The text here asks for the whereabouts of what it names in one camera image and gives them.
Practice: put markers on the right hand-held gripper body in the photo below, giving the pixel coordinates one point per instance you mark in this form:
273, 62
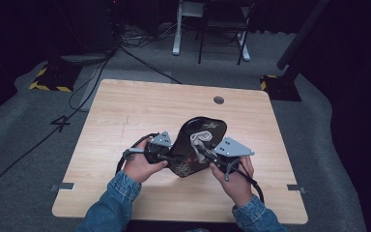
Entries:
230, 153

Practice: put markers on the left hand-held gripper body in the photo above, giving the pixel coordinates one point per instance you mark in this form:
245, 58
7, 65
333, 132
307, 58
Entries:
157, 150

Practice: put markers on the grey cloth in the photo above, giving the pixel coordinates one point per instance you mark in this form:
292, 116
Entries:
200, 140

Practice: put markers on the black floral pouch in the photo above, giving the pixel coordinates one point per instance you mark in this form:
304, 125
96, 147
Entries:
186, 151

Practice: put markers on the person's left hand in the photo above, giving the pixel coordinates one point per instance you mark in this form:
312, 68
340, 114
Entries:
140, 167

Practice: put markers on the person's right hand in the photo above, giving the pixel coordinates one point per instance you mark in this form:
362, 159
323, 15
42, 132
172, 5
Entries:
236, 187

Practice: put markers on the black base with yellow stripes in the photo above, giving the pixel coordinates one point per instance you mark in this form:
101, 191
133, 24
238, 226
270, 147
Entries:
281, 88

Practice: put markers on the large black yellow striped base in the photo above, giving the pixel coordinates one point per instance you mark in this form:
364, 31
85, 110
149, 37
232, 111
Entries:
56, 79

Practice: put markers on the black folding chair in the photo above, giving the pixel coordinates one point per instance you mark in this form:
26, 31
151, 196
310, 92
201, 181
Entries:
220, 24

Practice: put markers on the dark equipment stand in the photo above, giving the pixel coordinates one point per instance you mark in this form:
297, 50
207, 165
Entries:
90, 32

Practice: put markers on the grey table clamp bracket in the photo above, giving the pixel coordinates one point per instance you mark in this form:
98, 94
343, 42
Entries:
297, 189
62, 187

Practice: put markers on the white desk frame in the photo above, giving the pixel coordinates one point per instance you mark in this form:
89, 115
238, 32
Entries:
177, 29

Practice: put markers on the black slanted stand post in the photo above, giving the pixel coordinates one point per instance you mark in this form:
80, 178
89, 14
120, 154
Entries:
302, 34

